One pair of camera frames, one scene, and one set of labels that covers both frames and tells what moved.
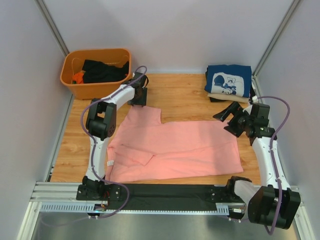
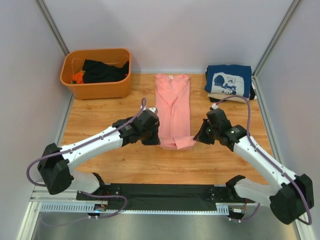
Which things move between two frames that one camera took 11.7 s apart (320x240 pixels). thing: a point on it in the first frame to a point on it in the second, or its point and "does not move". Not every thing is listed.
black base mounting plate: [159, 197] does not move
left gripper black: [142, 101] to [155, 140]
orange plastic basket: [73, 62] does not move
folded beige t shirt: [230, 97] does not move
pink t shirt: [143, 148] to [173, 101]
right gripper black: [232, 108] to [200, 137]
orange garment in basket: [78, 77] does not move
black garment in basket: [96, 71] does not move
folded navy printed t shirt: [233, 80] does not move
